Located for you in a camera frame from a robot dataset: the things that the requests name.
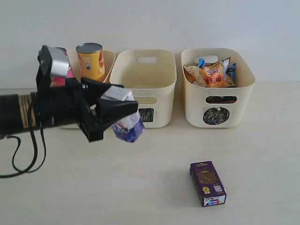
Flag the orange black noodle packet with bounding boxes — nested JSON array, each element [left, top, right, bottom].
[[183, 57, 237, 88]]

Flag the purple drink carton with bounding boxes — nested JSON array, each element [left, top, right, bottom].
[[189, 161, 227, 207]]

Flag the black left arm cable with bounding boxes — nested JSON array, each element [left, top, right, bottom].
[[0, 103, 47, 178]]

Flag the cream bin with square mark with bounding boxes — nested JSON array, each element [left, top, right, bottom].
[[109, 50, 177, 128]]

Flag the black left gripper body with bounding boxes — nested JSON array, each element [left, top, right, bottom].
[[35, 78, 104, 142]]

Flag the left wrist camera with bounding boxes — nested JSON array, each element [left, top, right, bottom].
[[36, 45, 68, 92]]

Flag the pink chips can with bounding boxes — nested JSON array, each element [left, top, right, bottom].
[[51, 47, 75, 87]]

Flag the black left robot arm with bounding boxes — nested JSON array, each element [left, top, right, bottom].
[[0, 78, 138, 142]]

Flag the cream bin with triangle mark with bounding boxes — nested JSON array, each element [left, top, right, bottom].
[[60, 50, 116, 130]]

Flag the blue noodle packet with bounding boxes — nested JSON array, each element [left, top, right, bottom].
[[200, 57, 238, 86]]

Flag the white blue milk carton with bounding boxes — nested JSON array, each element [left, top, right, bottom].
[[101, 86, 144, 143]]

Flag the cream bin with circle mark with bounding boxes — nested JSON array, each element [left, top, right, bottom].
[[181, 48, 255, 128]]

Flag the yellow chips can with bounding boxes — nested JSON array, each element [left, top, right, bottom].
[[76, 42, 105, 82]]

